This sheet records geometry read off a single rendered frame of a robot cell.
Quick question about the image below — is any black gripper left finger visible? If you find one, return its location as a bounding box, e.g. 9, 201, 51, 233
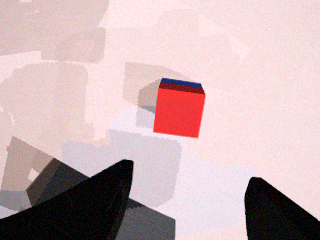
0, 159, 133, 240

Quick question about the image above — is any red block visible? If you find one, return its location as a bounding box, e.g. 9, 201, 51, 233
153, 83, 205, 139

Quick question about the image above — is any blue block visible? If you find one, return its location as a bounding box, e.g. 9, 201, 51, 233
161, 77, 203, 88

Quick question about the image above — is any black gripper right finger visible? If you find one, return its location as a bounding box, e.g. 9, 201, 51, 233
244, 177, 320, 240

